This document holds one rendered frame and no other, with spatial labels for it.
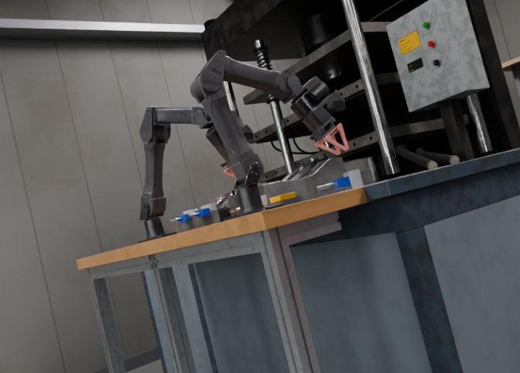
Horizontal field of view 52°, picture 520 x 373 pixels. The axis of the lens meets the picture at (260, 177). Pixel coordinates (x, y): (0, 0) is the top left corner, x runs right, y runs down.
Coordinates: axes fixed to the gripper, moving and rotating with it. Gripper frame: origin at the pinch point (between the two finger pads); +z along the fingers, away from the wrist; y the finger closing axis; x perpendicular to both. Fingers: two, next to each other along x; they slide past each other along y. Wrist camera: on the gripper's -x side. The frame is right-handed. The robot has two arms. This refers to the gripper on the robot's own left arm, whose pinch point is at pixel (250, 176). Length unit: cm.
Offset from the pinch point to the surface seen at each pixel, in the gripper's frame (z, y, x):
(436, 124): 50, 24, -110
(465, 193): 32, -58, -15
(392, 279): 35, -48, 13
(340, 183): 14.2, -29.5, -5.8
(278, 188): 10.1, 2.3, -6.8
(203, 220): 7.1, 39.0, 6.8
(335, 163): 19.6, 3.3, -33.1
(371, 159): 51, 60, -96
